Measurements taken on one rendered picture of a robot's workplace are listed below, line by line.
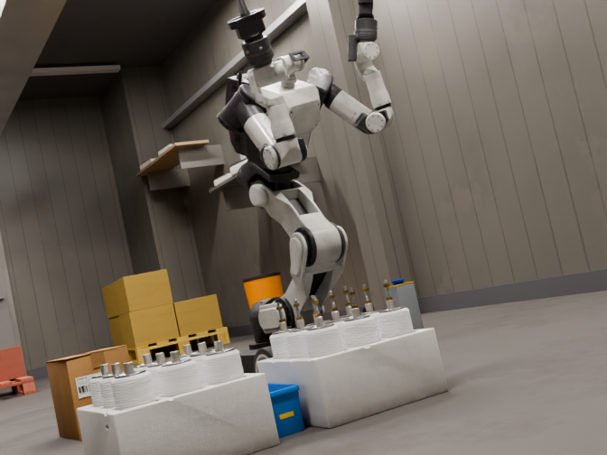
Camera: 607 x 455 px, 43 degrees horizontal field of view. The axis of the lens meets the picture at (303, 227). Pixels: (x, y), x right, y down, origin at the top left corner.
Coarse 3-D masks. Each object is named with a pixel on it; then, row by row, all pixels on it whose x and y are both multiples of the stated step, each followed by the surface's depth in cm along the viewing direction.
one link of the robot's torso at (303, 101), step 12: (240, 72) 272; (228, 84) 282; (240, 84) 274; (276, 84) 279; (288, 84) 275; (300, 84) 282; (312, 84) 284; (228, 96) 284; (276, 96) 268; (288, 96) 271; (300, 96) 275; (312, 96) 280; (288, 108) 269; (300, 108) 274; (312, 108) 280; (300, 120) 276; (312, 120) 283; (300, 132) 279; (240, 144) 287; (252, 144) 282; (252, 156) 285; (288, 168) 290
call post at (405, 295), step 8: (392, 288) 242; (400, 288) 241; (408, 288) 242; (392, 296) 243; (400, 296) 240; (408, 296) 242; (400, 304) 240; (408, 304) 241; (416, 304) 243; (416, 312) 242; (416, 320) 242; (416, 328) 241
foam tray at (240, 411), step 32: (224, 384) 186; (256, 384) 190; (96, 416) 187; (128, 416) 174; (160, 416) 177; (192, 416) 181; (224, 416) 184; (256, 416) 188; (96, 448) 192; (128, 448) 173; (160, 448) 176; (192, 448) 180; (224, 448) 183; (256, 448) 187
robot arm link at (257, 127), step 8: (248, 120) 256; (256, 120) 255; (264, 120) 256; (248, 128) 256; (256, 128) 254; (264, 128) 254; (256, 136) 254; (264, 136) 252; (272, 136) 252; (256, 144) 256; (264, 144) 251; (264, 152) 248; (272, 152) 244; (264, 160) 250; (272, 160) 245; (304, 160) 252; (272, 168) 247
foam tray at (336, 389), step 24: (408, 336) 211; (432, 336) 215; (264, 360) 229; (288, 360) 212; (312, 360) 199; (336, 360) 200; (360, 360) 203; (384, 360) 207; (408, 360) 210; (432, 360) 213; (312, 384) 201; (336, 384) 199; (360, 384) 202; (384, 384) 205; (408, 384) 209; (432, 384) 212; (312, 408) 203; (336, 408) 198; (360, 408) 201; (384, 408) 204
